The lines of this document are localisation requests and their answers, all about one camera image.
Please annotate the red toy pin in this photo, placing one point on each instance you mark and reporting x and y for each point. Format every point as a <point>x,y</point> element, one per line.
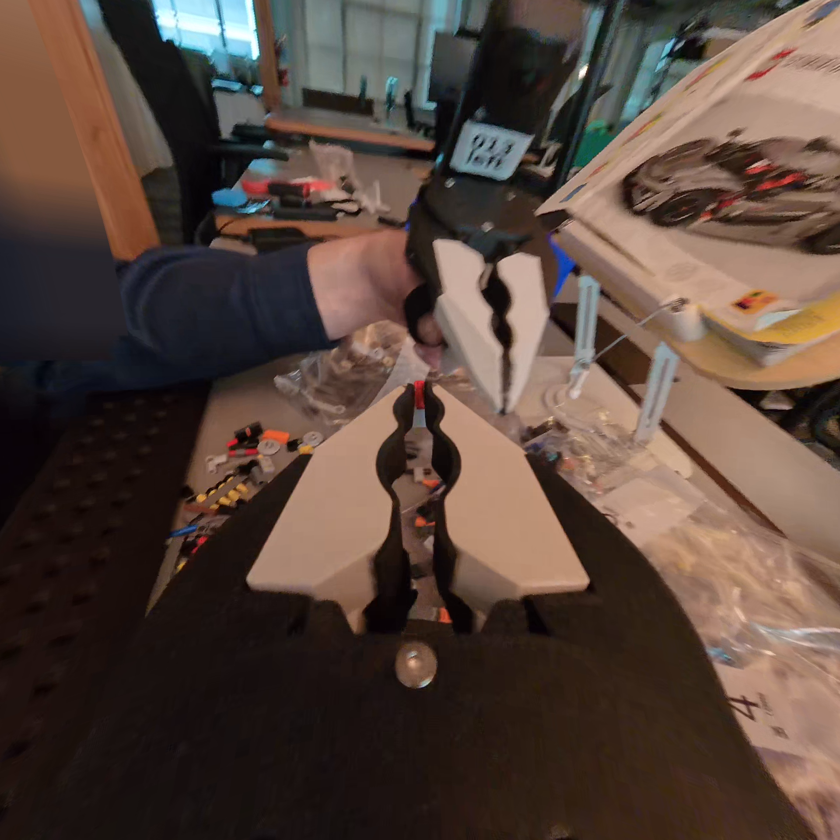
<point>419,394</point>

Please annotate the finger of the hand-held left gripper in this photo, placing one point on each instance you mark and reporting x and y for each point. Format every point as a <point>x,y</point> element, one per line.
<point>528,302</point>
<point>466,308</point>

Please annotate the person's left hand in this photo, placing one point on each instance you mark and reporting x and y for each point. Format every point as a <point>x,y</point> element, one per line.
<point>361,282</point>

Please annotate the black office chair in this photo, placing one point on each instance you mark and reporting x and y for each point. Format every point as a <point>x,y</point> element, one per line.
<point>177,131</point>

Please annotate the car building instruction booklet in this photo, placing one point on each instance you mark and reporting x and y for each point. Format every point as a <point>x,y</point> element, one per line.
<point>722,216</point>

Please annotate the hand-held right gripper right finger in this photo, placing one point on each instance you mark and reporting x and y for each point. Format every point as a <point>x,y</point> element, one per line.
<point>512,525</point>

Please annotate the cluttered wooden desk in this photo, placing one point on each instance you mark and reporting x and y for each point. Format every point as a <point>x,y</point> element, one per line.
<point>328,177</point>

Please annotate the wooden and white book stand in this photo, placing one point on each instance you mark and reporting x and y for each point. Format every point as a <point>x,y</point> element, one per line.
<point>656,394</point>

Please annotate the blue plastic bin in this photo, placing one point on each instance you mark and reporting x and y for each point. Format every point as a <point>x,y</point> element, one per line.
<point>561,269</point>

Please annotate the black computer monitor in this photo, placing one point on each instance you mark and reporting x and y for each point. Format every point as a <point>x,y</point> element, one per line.
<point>453,65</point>

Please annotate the black steel pillar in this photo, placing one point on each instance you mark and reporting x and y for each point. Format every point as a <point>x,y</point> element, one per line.
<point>590,85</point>

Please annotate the person's left forearm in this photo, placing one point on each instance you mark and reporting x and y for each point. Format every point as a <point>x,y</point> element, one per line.
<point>216,308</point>

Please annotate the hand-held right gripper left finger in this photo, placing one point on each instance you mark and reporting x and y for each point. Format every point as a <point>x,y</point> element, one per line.
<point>321,525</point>

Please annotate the pile of toy bricks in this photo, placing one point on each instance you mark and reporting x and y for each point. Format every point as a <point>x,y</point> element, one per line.
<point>229,489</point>

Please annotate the wooden post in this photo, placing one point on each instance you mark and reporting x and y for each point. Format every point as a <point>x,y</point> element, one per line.
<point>98,131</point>

